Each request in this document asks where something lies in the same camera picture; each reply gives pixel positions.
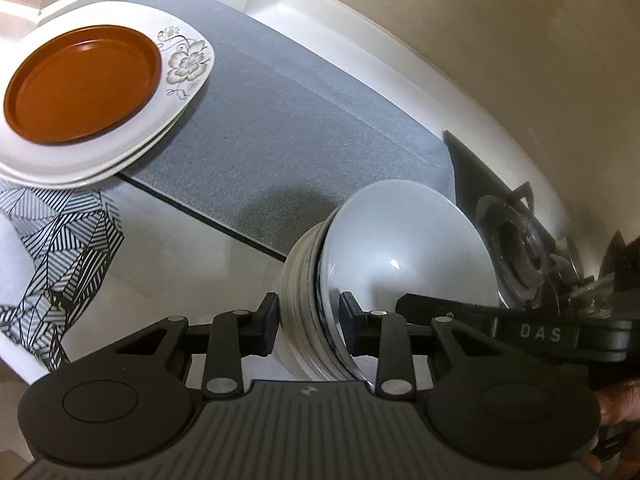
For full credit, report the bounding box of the cream white bowl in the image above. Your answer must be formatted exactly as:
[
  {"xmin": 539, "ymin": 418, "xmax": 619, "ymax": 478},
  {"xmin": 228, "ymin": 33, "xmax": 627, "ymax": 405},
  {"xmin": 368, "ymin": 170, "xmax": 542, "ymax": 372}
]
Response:
[
  {"xmin": 286, "ymin": 219, "xmax": 356, "ymax": 380},
  {"xmin": 276, "ymin": 224, "xmax": 334, "ymax": 382}
]

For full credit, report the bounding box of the light blue ceramic bowl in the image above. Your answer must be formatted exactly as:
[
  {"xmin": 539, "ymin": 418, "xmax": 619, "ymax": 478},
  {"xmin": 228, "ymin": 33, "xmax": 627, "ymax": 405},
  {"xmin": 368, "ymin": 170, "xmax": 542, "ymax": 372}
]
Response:
[{"xmin": 316, "ymin": 180, "xmax": 499, "ymax": 386}]

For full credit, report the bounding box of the white plate blue floral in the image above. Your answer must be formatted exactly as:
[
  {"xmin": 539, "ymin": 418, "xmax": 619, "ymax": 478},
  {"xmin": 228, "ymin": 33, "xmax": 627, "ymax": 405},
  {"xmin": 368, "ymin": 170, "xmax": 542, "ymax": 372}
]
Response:
[{"xmin": 1, "ymin": 110, "xmax": 182, "ymax": 185}]

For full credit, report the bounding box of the white floral square plate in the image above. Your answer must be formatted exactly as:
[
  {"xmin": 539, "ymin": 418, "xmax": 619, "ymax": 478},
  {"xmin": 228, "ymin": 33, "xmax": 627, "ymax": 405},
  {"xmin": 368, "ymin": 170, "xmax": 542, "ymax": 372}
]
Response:
[{"xmin": 1, "ymin": 1, "xmax": 215, "ymax": 188}]

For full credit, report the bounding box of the brown round plate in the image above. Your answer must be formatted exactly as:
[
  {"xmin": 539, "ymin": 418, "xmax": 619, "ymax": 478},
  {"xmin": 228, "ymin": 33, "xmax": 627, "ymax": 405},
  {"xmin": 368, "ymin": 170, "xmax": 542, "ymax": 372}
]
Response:
[{"xmin": 3, "ymin": 25, "xmax": 162, "ymax": 144}]

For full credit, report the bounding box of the person's right hand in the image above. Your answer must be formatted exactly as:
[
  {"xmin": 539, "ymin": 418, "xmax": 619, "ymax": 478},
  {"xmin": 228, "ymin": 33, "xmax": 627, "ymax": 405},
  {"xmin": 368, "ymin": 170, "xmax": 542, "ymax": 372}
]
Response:
[{"xmin": 596, "ymin": 379, "xmax": 640, "ymax": 479}]

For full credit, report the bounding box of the black gas stove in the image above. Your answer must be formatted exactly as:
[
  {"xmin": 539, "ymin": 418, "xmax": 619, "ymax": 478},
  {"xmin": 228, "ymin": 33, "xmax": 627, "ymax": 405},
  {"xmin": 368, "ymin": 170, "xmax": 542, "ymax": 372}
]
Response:
[{"xmin": 444, "ymin": 131, "xmax": 589, "ymax": 314}]

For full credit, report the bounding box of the black white geometric cloth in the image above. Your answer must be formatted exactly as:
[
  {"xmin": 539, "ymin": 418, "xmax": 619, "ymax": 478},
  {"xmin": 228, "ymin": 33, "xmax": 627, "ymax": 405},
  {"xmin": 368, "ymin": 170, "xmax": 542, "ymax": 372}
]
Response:
[{"xmin": 1, "ymin": 181, "xmax": 125, "ymax": 370}]

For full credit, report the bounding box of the grey fabric mat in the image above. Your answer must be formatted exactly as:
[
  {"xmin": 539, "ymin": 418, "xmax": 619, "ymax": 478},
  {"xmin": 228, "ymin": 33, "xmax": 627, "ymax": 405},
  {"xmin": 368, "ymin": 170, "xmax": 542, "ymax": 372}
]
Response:
[{"xmin": 122, "ymin": 0, "xmax": 456, "ymax": 259}]

